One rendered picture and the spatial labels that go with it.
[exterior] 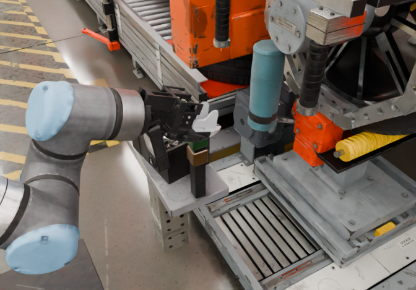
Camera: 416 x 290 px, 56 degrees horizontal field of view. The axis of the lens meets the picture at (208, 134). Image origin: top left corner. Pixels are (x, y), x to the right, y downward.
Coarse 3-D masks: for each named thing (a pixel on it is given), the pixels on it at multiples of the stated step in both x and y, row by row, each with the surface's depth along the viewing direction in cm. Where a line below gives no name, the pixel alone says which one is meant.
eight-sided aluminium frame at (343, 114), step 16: (272, 0) 110; (288, 64) 112; (304, 64) 114; (288, 80) 114; (320, 96) 105; (336, 96) 105; (400, 96) 82; (320, 112) 106; (336, 112) 101; (352, 112) 96; (368, 112) 91; (384, 112) 87; (400, 112) 83; (352, 128) 97
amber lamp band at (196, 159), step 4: (188, 148) 90; (188, 152) 91; (192, 152) 89; (200, 152) 89; (204, 152) 90; (188, 156) 92; (192, 156) 89; (196, 156) 89; (200, 156) 90; (204, 156) 90; (192, 160) 90; (196, 160) 90; (200, 160) 90; (204, 160) 91; (192, 164) 91; (196, 164) 90; (200, 164) 91
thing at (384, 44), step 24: (384, 24) 97; (408, 24) 87; (336, 48) 109; (360, 48) 122; (384, 48) 94; (336, 72) 115; (360, 72) 103; (384, 72) 117; (408, 72) 92; (360, 96) 105; (384, 96) 102
